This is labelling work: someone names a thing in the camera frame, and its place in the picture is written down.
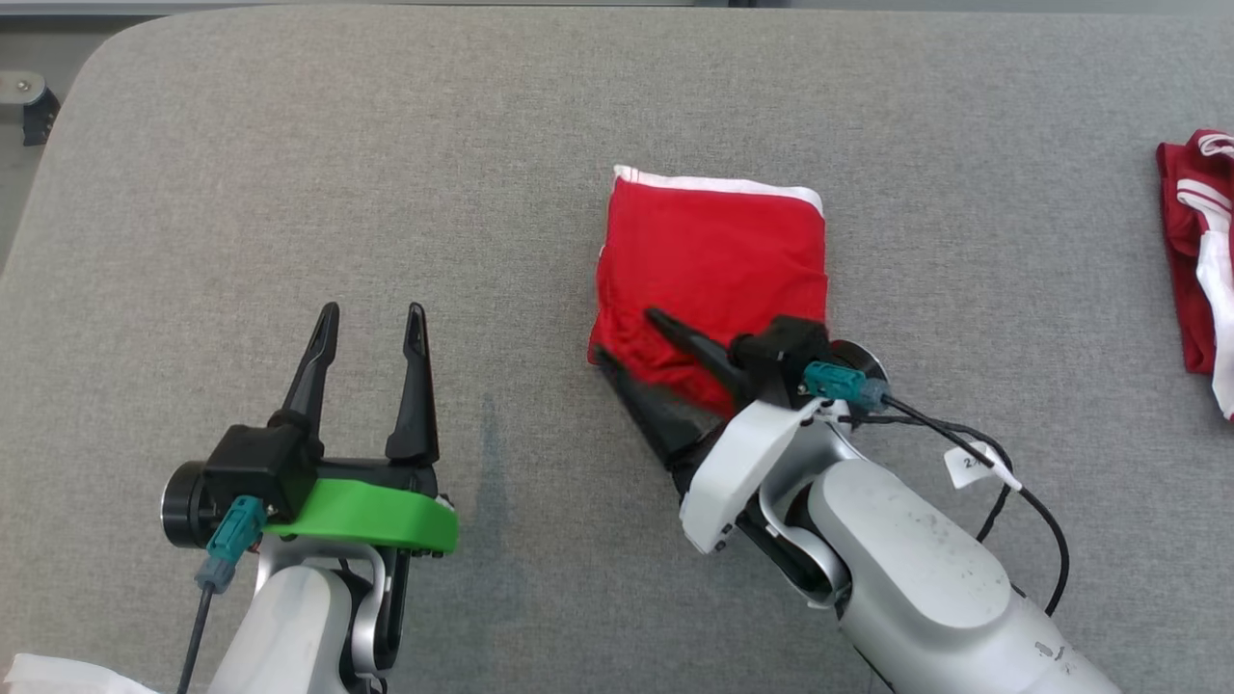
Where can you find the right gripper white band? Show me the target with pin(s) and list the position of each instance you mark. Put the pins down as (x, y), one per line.
(742, 463)

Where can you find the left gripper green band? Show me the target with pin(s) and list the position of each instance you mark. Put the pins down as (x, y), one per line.
(376, 511)

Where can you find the red basketball shorts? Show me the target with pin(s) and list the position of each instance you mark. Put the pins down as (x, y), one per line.
(713, 241)

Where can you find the red white basketball jersey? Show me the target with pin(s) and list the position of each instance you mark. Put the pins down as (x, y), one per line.
(1181, 241)

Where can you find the white cloth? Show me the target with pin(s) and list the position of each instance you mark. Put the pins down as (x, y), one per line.
(58, 675)

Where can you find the black metal floor fixture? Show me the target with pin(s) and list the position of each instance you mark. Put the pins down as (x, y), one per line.
(34, 106)

